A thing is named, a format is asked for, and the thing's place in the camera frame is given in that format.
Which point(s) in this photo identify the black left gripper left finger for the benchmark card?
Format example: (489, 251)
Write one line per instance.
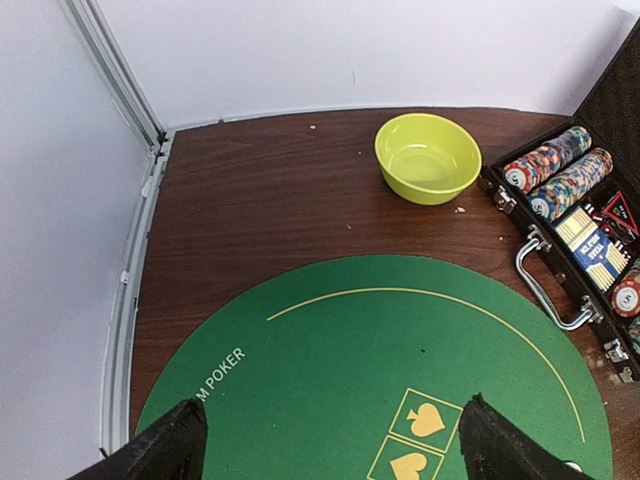
(173, 447)

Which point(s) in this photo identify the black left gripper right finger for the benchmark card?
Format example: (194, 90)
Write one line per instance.
(494, 448)

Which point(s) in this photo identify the black poker chip case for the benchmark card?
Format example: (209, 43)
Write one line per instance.
(610, 113)

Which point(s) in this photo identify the green round poker mat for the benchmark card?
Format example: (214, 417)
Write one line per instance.
(359, 368)

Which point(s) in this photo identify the poker chip row right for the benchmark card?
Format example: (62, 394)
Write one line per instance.
(625, 297)

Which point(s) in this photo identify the poker chip row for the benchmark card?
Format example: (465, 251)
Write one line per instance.
(534, 168)
(625, 297)
(563, 190)

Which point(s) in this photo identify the blue boxed card deck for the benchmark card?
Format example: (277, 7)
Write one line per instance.
(594, 251)

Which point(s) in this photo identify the black red triangle token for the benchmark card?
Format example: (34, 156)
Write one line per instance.
(619, 212)

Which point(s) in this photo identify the poker chip row far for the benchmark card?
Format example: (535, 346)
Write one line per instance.
(534, 168)

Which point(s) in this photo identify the lime green bowl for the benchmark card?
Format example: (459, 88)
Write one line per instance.
(426, 159)

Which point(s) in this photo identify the left aluminium post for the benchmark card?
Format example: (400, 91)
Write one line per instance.
(103, 50)

